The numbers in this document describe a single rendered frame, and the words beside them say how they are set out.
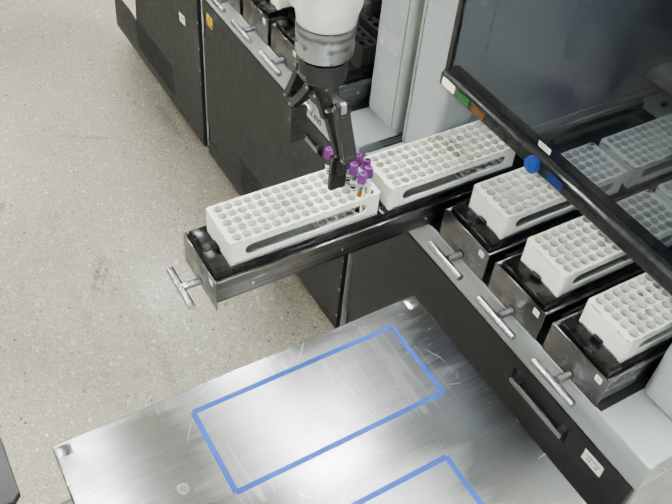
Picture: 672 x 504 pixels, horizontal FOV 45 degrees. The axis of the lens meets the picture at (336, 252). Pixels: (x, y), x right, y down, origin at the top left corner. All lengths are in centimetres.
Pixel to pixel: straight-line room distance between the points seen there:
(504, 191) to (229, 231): 50
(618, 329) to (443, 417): 32
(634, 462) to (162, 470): 72
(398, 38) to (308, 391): 79
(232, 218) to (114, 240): 124
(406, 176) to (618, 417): 55
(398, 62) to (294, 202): 43
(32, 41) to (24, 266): 123
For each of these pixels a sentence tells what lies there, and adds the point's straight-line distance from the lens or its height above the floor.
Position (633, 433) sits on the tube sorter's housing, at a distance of 140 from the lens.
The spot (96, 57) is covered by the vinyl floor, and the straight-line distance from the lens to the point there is 340.
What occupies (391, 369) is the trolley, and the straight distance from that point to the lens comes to 125.
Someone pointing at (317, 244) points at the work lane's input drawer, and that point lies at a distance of 143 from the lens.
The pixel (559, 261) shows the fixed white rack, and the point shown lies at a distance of 142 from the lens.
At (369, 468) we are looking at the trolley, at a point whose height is 82.
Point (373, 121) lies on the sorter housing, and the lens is 183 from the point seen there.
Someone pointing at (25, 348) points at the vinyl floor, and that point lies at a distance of 237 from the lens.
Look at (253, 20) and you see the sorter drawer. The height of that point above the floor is 76.
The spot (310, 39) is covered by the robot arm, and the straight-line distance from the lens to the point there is 120.
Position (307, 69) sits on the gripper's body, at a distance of 124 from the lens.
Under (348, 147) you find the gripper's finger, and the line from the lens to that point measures 126.
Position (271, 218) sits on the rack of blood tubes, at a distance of 140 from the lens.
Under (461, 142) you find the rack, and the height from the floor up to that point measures 86.
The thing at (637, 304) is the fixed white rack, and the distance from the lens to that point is 141.
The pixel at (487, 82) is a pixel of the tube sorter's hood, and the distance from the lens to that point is 146.
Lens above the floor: 182
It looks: 46 degrees down
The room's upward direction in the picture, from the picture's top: 6 degrees clockwise
